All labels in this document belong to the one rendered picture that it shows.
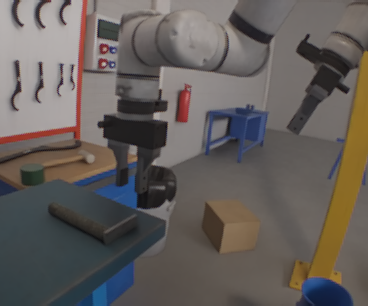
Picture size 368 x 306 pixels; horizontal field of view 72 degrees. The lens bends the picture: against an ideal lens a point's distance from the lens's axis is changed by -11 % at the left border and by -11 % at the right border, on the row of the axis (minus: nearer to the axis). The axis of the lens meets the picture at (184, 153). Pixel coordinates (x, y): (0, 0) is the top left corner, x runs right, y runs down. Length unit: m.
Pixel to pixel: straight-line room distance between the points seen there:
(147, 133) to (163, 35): 0.20
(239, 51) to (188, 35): 0.12
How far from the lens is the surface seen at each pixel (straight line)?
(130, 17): 0.54
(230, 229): 2.41
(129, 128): 0.55
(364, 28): 0.69
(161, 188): 2.03
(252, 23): 0.49
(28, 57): 2.44
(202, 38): 0.42
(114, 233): 0.61
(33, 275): 0.55
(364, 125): 2.02
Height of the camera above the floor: 1.40
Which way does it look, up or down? 15 degrees down
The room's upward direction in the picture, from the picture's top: 6 degrees clockwise
